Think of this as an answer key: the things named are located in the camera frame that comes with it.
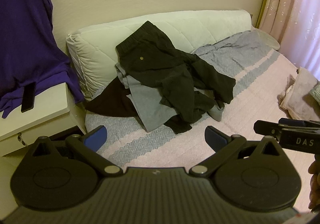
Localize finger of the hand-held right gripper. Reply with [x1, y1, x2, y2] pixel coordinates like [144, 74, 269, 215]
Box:
[278, 117, 311, 127]
[253, 120, 282, 143]

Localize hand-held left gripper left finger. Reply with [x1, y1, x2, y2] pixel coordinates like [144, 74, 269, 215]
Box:
[30, 126, 123, 177]

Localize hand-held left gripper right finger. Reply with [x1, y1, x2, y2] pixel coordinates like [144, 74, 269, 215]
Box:
[189, 126, 284, 178]

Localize black pants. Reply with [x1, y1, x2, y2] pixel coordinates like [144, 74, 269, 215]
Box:
[115, 21, 237, 134]

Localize person's right hand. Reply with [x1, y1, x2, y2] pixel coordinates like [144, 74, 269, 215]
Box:
[308, 160, 320, 213]

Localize beige folded plush blanket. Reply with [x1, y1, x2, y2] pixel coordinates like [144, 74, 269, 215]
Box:
[278, 67, 320, 121]

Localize pink grey striped bed blanket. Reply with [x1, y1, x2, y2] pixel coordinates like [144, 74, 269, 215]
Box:
[85, 29, 320, 173]

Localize pale green folded cloth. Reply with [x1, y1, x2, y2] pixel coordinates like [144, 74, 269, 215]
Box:
[309, 82, 320, 103]

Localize dark brown garment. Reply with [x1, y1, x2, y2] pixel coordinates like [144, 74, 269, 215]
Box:
[84, 80, 137, 117]

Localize white nightstand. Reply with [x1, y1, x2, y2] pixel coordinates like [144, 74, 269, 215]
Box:
[0, 82, 88, 157]

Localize grey garment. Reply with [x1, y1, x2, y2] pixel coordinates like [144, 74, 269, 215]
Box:
[114, 62, 225, 133]

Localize black phone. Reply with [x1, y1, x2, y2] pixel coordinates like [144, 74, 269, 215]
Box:
[21, 83, 36, 113]

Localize translucent plastic object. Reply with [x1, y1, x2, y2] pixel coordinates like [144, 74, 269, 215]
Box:
[255, 30, 280, 51]

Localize white quilted pillow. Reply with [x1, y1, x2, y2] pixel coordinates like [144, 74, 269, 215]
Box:
[66, 9, 253, 101]

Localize pink curtain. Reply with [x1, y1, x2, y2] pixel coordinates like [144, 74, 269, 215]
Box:
[259, 0, 320, 82]

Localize purple hanging garment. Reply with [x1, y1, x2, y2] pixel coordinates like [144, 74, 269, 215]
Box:
[0, 0, 85, 118]

